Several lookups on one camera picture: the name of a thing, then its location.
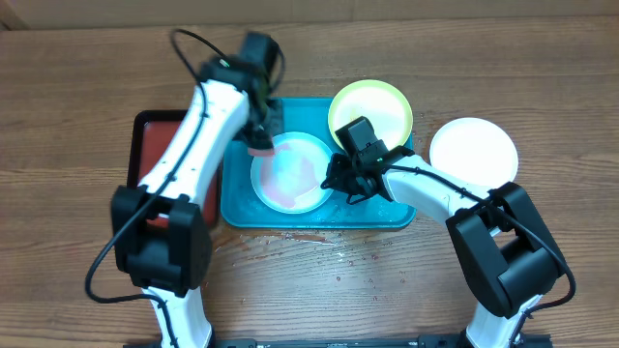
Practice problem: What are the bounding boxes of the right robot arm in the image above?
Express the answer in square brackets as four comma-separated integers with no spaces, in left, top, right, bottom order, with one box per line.
[321,146,575,347]

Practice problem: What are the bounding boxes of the yellow-green plate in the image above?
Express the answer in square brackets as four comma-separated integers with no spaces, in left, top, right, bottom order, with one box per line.
[328,79,413,150]

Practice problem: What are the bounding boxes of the light blue plate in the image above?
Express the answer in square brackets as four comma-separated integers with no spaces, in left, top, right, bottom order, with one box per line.
[250,131,333,215]

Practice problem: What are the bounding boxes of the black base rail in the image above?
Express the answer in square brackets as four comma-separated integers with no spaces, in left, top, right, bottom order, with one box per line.
[210,333,470,348]

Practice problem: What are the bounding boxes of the black red-lined tray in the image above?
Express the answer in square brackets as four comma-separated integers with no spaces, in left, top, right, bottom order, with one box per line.
[127,109,221,228]

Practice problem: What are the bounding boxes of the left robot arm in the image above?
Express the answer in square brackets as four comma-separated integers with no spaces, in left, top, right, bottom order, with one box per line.
[97,52,285,347]

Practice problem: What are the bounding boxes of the teal plastic tray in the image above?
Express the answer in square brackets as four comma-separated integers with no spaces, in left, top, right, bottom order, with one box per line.
[220,98,416,230]

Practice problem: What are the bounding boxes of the white plate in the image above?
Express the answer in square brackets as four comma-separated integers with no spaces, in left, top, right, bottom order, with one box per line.
[429,117,518,189]

